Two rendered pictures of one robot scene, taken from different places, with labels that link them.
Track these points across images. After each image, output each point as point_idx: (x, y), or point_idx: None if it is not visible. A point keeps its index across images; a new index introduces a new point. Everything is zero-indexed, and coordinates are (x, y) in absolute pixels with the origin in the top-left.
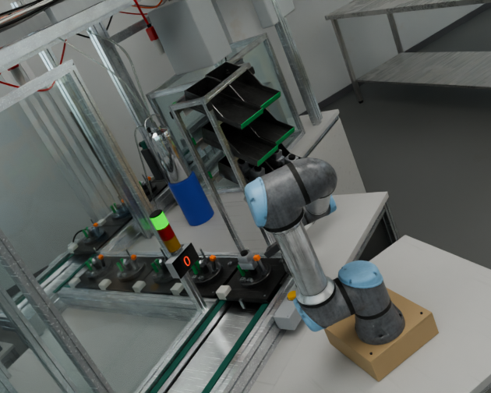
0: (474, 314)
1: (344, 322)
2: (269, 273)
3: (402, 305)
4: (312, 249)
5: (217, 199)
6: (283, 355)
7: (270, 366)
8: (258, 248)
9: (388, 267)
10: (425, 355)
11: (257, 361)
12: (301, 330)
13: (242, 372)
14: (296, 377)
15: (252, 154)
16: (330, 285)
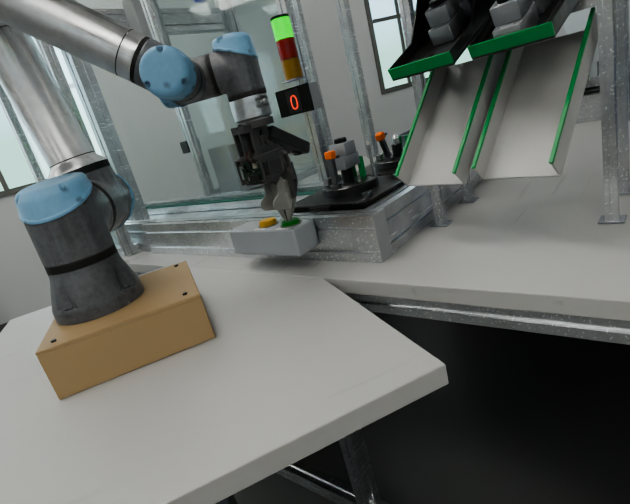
0: (18, 460)
1: (162, 275)
2: (334, 190)
3: (105, 321)
4: (10, 94)
5: None
6: (227, 264)
7: (221, 260)
8: (523, 194)
9: (317, 337)
10: (47, 381)
11: (218, 242)
12: (255, 268)
13: (198, 232)
14: None
15: None
16: (52, 172)
